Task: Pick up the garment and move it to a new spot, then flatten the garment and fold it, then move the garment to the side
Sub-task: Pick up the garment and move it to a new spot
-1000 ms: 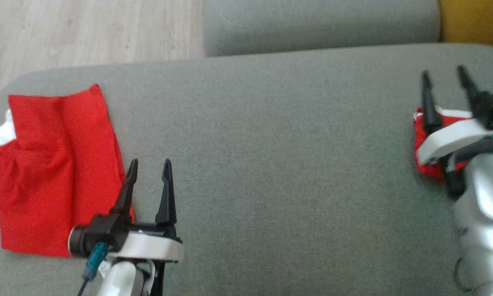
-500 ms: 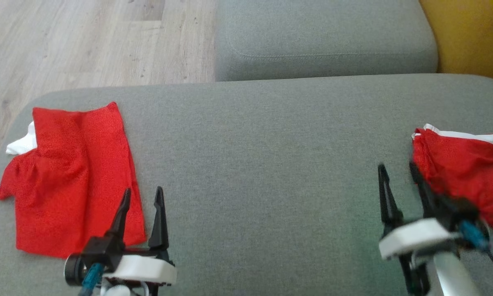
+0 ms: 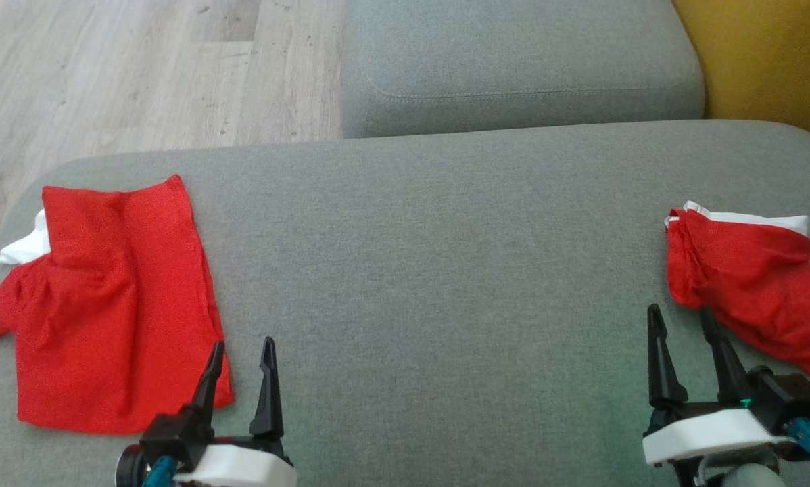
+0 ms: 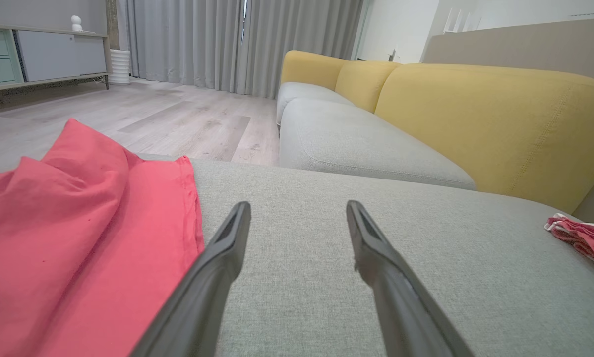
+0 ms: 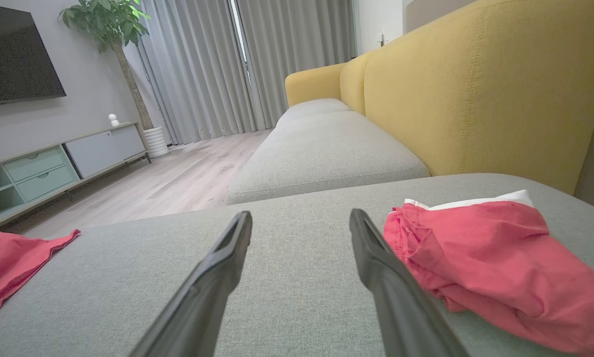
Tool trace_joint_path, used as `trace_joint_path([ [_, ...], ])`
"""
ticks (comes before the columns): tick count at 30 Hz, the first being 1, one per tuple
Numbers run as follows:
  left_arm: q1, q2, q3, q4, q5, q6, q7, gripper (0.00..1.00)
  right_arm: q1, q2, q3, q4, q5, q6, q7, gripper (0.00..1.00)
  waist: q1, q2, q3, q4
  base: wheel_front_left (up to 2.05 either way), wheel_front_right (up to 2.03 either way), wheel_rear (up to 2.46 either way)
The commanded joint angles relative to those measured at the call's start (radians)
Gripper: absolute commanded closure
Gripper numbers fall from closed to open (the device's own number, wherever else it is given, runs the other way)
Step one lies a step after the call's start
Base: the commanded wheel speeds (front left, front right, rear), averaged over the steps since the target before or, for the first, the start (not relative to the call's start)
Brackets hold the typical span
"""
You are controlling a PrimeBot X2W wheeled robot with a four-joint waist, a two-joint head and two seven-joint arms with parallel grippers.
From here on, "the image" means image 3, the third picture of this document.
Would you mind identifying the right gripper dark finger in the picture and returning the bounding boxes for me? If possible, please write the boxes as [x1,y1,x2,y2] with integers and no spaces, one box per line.
[699,306,752,405]
[646,304,689,411]

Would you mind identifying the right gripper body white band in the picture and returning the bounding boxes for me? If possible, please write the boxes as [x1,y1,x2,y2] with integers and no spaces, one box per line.
[641,399,794,474]

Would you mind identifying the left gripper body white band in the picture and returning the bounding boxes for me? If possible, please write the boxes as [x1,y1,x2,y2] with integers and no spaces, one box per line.
[174,433,297,487]

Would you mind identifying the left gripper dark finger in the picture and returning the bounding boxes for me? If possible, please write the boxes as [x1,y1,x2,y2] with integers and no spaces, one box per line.
[187,340,226,440]
[249,336,286,442]

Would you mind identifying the red shorts with white trim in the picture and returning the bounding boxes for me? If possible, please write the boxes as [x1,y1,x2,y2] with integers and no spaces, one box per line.
[664,201,810,377]

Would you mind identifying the red basketball jersey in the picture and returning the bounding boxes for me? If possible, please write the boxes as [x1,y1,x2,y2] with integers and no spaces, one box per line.
[0,175,235,434]

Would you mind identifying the large grey sofa seat cushion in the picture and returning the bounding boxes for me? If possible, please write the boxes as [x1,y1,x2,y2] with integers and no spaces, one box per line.
[0,120,810,487]

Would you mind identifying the yellow upholstered cushion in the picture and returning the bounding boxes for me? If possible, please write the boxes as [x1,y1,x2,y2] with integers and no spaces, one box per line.
[672,0,810,151]

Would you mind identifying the small grey sofa cushion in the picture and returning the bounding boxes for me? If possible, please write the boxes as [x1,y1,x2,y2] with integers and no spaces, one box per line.
[341,0,707,139]

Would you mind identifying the left blue cable connector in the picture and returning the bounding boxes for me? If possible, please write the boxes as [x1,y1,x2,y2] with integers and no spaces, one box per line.
[140,455,178,487]

